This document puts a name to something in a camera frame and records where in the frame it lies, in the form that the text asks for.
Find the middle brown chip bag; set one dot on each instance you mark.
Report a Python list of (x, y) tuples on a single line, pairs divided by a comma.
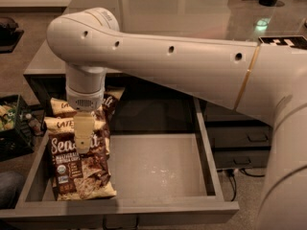
[(62, 107)]

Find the small bottle beside crate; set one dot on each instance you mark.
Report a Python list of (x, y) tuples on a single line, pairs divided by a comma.
[(34, 124)]

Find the middle right grey drawer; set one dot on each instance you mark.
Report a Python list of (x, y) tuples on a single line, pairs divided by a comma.
[(239, 136)]

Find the black object on floor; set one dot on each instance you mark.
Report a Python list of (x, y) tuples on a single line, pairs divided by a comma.
[(9, 35)]

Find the upper right grey drawer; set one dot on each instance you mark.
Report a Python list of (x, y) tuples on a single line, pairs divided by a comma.
[(216, 113)]

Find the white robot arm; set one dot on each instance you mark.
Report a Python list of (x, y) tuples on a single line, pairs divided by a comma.
[(264, 81)]

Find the brown sea salt chip bag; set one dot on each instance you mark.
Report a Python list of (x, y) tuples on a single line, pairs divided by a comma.
[(79, 176)]

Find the black crate with items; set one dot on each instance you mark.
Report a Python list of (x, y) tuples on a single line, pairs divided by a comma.
[(16, 138)]

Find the grey counter cabinet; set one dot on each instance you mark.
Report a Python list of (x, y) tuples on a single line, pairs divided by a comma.
[(232, 20)]

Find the back brown chip bag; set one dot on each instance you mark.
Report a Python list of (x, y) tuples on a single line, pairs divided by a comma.
[(111, 98)]

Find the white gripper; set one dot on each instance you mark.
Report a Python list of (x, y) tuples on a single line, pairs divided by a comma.
[(84, 102)]

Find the lower right grey drawer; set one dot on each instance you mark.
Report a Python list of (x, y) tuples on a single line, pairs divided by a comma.
[(238, 159)]

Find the open grey top drawer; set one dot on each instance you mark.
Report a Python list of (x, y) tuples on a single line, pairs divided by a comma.
[(160, 179)]

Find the black and white marker board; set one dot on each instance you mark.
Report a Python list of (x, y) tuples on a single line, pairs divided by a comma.
[(293, 41)]

